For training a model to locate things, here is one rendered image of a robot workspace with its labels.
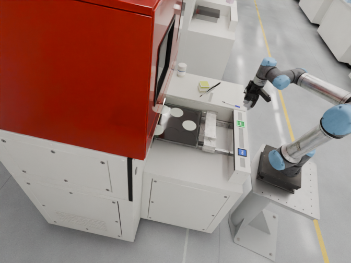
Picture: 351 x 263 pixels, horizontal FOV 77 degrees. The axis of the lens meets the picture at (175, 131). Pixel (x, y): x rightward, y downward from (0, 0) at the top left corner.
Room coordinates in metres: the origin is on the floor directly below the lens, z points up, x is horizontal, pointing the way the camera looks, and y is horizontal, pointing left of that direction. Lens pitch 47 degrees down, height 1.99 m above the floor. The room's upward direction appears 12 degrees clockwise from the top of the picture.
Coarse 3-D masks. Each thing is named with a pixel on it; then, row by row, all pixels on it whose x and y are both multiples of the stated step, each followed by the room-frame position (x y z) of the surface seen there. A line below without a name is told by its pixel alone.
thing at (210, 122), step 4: (208, 116) 1.27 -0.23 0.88; (208, 120) 1.23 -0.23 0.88; (212, 120) 1.24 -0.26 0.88; (208, 124) 1.19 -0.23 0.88; (212, 124) 1.19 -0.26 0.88; (204, 128) 1.15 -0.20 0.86; (208, 128) 1.14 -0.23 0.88; (212, 128) 1.15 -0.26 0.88; (208, 132) 1.11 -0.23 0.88; (212, 132) 1.11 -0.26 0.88; (204, 140) 1.02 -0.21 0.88; (208, 140) 1.03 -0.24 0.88; (212, 140) 1.03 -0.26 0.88; (204, 148) 0.95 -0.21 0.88; (212, 152) 0.95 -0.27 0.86
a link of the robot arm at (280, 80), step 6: (270, 72) 1.10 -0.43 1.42; (276, 72) 1.09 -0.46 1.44; (282, 72) 1.09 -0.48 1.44; (288, 72) 1.10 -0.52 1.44; (270, 78) 1.08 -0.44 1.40; (276, 78) 1.05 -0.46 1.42; (282, 78) 1.04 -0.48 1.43; (288, 78) 1.04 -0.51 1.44; (276, 84) 1.03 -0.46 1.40; (282, 84) 1.02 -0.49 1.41; (288, 84) 1.05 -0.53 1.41
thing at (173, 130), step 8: (168, 112) 1.20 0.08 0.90; (184, 112) 1.24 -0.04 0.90; (192, 112) 1.26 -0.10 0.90; (160, 120) 1.11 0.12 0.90; (168, 120) 1.12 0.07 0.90; (176, 120) 1.14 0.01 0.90; (184, 120) 1.16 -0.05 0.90; (192, 120) 1.17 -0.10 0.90; (168, 128) 1.04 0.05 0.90; (176, 128) 1.06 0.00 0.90; (184, 128) 1.07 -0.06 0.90; (160, 136) 0.96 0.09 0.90; (168, 136) 0.97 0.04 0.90; (176, 136) 0.99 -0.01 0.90; (184, 136) 1.00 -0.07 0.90; (192, 136) 1.02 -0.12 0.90; (192, 144) 0.95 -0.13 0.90
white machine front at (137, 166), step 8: (128, 160) 0.52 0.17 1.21; (136, 160) 0.57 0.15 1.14; (144, 160) 0.75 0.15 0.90; (128, 168) 0.52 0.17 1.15; (136, 168) 0.56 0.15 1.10; (128, 176) 0.52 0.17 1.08; (136, 176) 0.58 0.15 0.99; (128, 184) 0.52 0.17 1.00; (136, 184) 0.58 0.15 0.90; (128, 192) 0.52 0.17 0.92
